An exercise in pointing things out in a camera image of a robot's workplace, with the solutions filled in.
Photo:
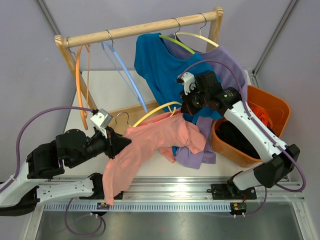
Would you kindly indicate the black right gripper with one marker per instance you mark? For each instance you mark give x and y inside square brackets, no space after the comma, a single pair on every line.
[187,107]

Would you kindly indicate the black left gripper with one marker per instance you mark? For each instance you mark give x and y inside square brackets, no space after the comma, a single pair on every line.
[116,143]

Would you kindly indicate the yellow plastic hanger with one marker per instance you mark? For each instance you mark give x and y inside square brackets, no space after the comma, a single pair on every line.
[137,113]

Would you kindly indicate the pink t-shirt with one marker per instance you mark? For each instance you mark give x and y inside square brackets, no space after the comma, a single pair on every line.
[160,132]

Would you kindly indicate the black t-shirt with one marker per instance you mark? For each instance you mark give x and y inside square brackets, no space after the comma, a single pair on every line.
[228,133]

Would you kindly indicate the blue t-shirt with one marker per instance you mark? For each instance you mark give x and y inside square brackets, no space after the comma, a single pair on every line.
[160,68]

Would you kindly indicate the green plastic hanger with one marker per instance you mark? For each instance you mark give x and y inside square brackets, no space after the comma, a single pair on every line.
[175,41]

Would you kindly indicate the orange t-shirt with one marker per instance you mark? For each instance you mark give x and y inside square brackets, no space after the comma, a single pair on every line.
[262,115]

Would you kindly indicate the light blue plastic hanger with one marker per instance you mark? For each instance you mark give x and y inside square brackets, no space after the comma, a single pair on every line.
[124,73]

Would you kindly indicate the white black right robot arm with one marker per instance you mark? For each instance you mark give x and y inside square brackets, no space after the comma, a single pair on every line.
[278,158]

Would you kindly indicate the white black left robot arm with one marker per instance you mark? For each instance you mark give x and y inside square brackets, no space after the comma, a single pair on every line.
[30,189]

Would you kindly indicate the purple t-shirt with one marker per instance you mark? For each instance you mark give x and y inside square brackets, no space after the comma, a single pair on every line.
[231,74]

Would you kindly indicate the cream plastic hanger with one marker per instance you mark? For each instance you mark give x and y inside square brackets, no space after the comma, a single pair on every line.
[199,36]

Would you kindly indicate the orange laundry basket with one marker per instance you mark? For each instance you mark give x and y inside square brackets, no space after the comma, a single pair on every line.
[278,113]

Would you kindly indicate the wooden clothes rack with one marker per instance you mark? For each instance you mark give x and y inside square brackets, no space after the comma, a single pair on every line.
[64,44]

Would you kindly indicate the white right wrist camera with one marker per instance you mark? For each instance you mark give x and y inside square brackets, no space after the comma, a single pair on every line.
[188,82]

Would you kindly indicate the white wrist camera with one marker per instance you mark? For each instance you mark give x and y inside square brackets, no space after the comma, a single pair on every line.
[188,82]
[101,120]

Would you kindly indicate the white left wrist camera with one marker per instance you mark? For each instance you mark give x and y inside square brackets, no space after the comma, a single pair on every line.
[101,120]

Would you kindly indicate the aluminium mounting rail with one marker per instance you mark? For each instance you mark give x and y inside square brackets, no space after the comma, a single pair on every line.
[190,189]

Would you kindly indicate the white slotted cable duct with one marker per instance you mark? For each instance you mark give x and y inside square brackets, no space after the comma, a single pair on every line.
[78,206]

